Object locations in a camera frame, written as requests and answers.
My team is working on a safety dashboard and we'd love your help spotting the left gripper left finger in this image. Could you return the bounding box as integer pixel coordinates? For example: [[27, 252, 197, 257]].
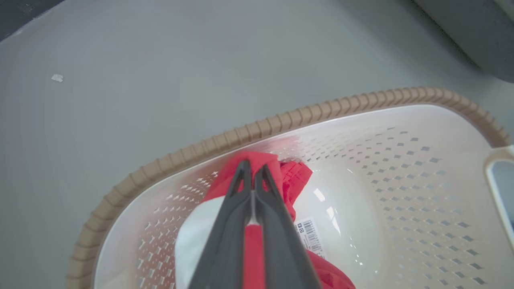
[[188, 159, 254, 289]]

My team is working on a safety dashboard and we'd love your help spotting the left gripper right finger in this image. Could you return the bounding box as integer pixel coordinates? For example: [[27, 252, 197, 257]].
[[253, 164, 323, 289]]

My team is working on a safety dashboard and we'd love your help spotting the red basketball jersey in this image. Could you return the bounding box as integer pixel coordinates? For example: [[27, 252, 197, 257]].
[[203, 151, 356, 289]]

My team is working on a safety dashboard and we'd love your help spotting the white clothing piece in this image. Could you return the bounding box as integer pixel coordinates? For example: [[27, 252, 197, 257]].
[[175, 195, 225, 289]]

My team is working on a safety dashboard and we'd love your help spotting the beige perforated laundry basket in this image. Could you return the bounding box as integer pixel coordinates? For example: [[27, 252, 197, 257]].
[[66, 86, 514, 289]]

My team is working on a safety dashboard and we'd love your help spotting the white barcode sticker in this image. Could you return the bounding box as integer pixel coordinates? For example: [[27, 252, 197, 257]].
[[294, 217, 326, 257]]

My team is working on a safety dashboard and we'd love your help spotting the grey fabric sofa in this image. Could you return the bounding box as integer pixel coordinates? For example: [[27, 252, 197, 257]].
[[414, 0, 514, 83]]

